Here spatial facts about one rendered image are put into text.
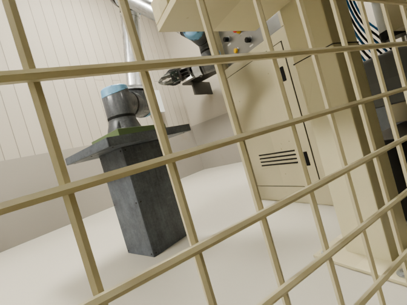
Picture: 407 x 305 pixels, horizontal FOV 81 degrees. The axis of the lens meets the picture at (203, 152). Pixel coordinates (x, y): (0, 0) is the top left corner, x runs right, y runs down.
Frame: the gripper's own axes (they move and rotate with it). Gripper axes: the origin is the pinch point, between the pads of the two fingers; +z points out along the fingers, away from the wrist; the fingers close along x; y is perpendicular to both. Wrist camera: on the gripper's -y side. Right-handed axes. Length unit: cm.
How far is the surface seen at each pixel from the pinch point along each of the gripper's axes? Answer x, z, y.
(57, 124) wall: -6, 188, -128
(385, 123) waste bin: 98, -161, -110
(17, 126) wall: -18, 207, -94
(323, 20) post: 5, -68, 63
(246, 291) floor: 71, -28, 81
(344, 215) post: 61, -62, 69
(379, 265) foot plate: 71, -65, 79
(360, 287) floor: 70, -58, 86
